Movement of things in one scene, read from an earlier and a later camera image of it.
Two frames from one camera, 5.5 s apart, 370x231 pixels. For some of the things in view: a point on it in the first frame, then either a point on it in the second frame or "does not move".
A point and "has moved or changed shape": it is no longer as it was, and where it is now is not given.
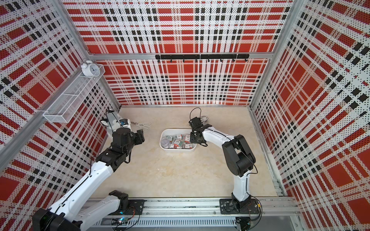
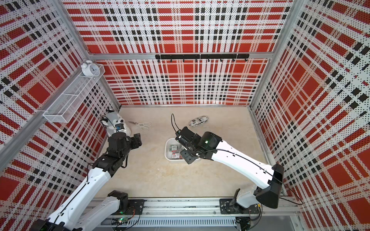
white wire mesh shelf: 65,105 does not move
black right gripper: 192,139 to 185,153
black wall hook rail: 208,57 does not move
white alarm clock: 90,69 does not move
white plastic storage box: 176,139 has moved or changed shape
